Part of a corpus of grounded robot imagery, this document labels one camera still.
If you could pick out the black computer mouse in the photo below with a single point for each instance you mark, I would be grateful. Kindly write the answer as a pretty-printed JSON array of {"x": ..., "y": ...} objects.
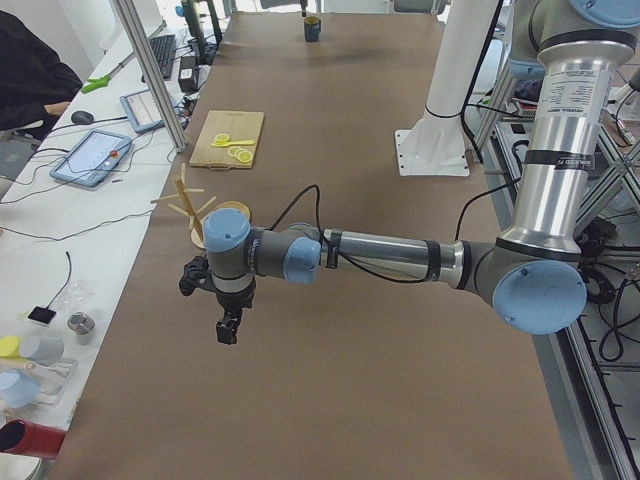
[{"x": 82, "y": 117}]

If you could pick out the lemon slice front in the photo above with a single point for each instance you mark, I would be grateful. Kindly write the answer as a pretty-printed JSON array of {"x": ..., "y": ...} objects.
[{"x": 244, "y": 156}]

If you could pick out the light blue plastic cup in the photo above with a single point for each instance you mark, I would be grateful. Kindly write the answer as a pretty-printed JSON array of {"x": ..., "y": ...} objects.
[{"x": 18, "y": 388}]

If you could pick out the red thermos bottle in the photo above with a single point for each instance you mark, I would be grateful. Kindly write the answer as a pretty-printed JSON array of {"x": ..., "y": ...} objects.
[{"x": 21, "y": 437}]

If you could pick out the person in black clothes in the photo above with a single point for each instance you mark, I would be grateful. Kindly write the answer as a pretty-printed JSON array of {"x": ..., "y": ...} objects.
[{"x": 36, "y": 86}]

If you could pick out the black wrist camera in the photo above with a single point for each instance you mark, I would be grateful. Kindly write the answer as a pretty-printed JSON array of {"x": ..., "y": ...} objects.
[{"x": 196, "y": 275}]

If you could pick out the dark blue mug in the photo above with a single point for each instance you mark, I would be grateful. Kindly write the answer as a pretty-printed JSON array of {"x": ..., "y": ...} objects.
[{"x": 312, "y": 28}]

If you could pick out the teach pendant tablet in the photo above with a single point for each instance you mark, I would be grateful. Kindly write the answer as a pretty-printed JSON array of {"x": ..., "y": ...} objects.
[
  {"x": 92, "y": 159},
  {"x": 141, "y": 110}
]

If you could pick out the teach pendant tablet near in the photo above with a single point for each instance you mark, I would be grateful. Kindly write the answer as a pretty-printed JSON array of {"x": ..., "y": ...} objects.
[{"x": 92, "y": 159}]

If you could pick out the green handled tool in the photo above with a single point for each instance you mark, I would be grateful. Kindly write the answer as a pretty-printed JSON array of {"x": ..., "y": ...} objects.
[{"x": 93, "y": 84}]

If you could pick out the black power adapter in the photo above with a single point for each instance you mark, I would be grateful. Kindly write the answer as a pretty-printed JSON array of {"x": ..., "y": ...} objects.
[{"x": 188, "y": 77}]

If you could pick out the teach pendant tablet far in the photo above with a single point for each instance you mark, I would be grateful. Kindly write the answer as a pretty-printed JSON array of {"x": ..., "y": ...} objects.
[{"x": 141, "y": 110}]

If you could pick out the wooden cutting board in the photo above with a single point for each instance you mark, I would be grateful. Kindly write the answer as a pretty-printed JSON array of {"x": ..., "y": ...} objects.
[{"x": 240, "y": 125}]

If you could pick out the clear plastic bag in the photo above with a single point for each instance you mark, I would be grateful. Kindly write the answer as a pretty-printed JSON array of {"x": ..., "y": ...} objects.
[{"x": 75, "y": 296}]

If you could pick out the yellow plastic cup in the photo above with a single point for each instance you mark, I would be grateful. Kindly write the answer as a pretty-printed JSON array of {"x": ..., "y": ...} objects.
[{"x": 10, "y": 347}]

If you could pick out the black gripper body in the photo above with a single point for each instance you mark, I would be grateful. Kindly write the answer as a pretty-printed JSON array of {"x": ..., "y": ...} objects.
[{"x": 234, "y": 300}]

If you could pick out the steel canister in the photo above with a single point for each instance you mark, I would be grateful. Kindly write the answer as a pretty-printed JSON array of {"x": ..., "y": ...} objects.
[{"x": 83, "y": 326}]

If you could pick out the black keyboard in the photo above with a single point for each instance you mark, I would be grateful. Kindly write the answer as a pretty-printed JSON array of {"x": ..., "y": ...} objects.
[{"x": 163, "y": 48}]

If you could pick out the aluminium frame post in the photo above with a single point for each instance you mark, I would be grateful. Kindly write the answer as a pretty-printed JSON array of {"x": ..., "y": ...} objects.
[{"x": 136, "y": 34}]

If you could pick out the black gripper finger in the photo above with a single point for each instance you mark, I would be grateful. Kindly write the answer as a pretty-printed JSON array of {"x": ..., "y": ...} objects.
[{"x": 227, "y": 327}]

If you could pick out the small black box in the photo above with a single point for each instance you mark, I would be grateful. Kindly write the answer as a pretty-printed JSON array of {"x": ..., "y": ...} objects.
[{"x": 42, "y": 315}]

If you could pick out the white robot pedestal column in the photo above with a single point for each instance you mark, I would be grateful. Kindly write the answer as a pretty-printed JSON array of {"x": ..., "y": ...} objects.
[{"x": 468, "y": 26}]

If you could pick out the wooden cup storage rack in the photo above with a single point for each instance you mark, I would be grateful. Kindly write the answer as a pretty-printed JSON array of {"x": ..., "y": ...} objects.
[{"x": 181, "y": 202}]

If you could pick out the yellow plastic knife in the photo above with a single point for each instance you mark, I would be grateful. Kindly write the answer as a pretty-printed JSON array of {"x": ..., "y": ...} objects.
[{"x": 237, "y": 143}]

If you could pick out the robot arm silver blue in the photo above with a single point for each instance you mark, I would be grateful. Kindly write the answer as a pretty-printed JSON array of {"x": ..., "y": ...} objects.
[{"x": 529, "y": 273}]

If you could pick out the grey plastic cup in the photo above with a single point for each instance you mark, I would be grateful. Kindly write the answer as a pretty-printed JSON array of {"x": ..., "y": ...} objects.
[{"x": 43, "y": 350}]

